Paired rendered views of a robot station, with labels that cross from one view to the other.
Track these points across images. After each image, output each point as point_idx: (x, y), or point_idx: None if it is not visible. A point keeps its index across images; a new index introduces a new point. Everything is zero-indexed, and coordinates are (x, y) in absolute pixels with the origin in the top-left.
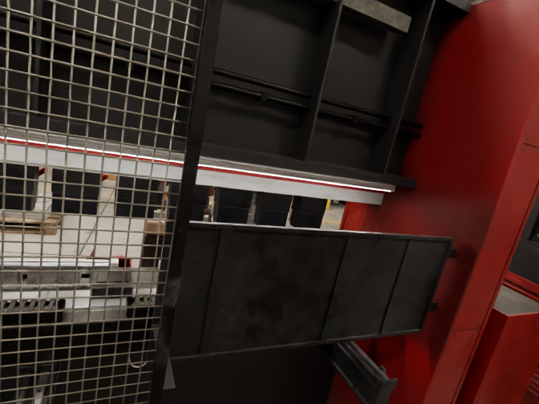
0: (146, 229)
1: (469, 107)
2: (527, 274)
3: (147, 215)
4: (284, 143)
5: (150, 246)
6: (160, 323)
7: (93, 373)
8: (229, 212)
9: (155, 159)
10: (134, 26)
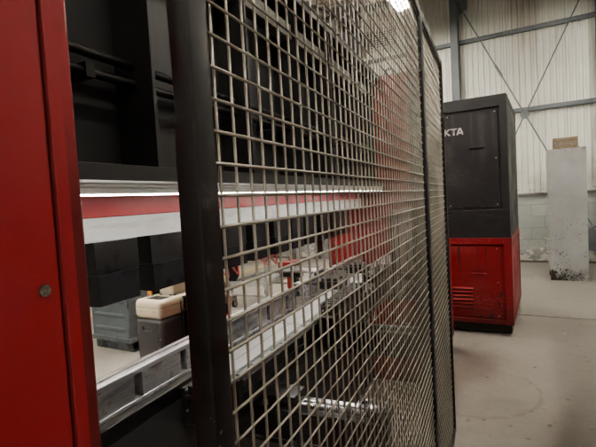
0: (161, 313)
1: (401, 132)
2: None
3: (302, 242)
4: (339, 173)
5: (168, 331)
6: (447, 236)
7: (303, 383)
8: (324, 230)
9: (300, 199)
10: (439, 120)
